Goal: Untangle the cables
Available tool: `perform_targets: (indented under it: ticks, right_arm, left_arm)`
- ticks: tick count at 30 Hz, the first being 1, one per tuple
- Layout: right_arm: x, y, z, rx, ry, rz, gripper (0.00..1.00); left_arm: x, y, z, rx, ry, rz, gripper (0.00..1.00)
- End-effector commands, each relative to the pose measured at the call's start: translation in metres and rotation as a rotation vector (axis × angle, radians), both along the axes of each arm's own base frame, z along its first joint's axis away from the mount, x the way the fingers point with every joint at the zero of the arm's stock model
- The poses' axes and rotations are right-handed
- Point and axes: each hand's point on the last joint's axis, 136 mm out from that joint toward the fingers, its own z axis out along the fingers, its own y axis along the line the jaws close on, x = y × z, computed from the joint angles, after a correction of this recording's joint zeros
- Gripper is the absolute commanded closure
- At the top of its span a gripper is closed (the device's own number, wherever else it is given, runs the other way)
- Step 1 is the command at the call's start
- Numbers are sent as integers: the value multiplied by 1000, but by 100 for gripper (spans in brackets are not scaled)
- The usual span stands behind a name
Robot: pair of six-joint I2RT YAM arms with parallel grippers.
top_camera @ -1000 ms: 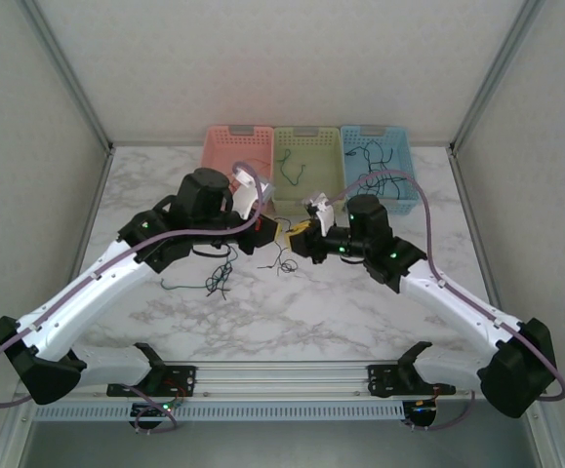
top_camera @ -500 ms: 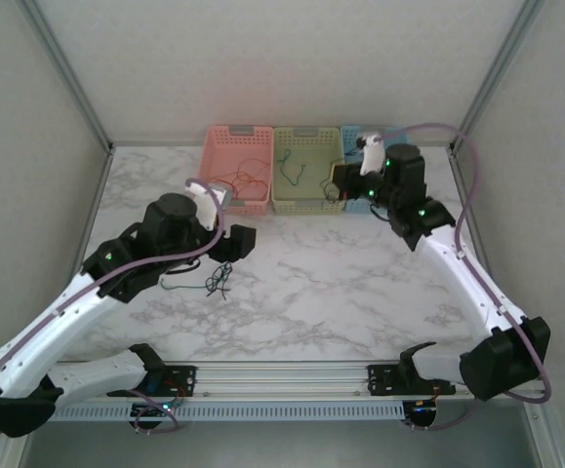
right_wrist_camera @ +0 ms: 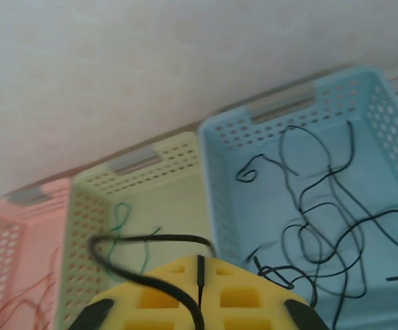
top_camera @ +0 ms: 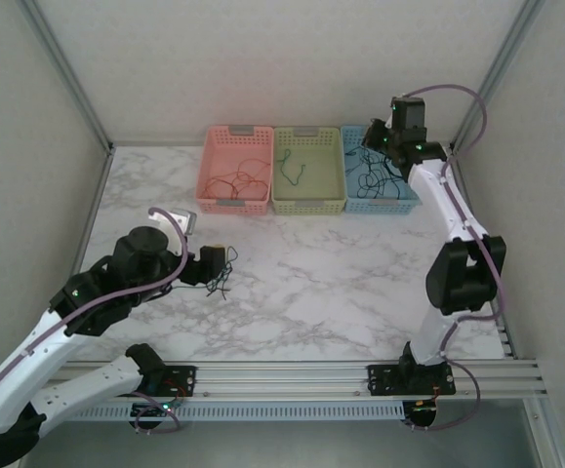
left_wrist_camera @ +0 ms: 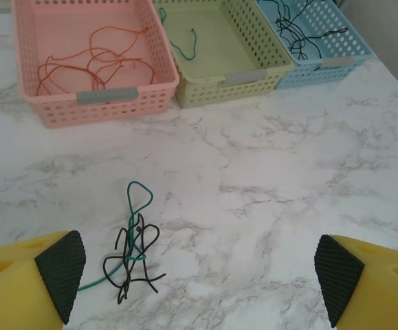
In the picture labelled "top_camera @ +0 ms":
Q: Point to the aluminium frame corner post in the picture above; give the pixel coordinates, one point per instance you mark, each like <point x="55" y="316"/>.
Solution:
<point x="499" y="73"/>
<point x="67" y="73"/>

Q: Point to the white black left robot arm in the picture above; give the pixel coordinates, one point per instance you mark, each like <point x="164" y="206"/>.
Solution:
<point x="28" y="346"/>

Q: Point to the aluminium frame leg post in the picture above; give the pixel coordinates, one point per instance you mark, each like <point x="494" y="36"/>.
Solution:
<point x="548" y="434"/>

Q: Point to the thin aluminium wall rail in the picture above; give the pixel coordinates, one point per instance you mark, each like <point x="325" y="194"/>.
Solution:
<point x="155" y="143"/>

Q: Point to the pink perforated plastic basket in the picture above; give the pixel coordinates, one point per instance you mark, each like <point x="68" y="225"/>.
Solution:
<point x="228" y="161"/>

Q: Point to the yellow-green perforated plastic basket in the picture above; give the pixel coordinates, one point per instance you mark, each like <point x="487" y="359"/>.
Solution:
<point x="316" y="166"/>

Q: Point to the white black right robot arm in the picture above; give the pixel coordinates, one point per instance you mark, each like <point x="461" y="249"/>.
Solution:
<point x="438" y="205"/>

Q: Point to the blue perforated plastic basket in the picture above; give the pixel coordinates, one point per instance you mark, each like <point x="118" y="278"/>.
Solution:
<point x="355" y="207"/>

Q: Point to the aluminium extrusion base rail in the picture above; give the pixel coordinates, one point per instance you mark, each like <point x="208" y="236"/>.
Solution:
<point x="287" y="378"/>

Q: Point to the black electronics board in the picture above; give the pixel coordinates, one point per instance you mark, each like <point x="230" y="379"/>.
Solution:
<point x="157" y="412"/>
<point x="421" y="412"/>

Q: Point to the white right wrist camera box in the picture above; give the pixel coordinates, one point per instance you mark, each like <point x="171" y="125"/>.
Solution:
<point x="399" y="97"/>

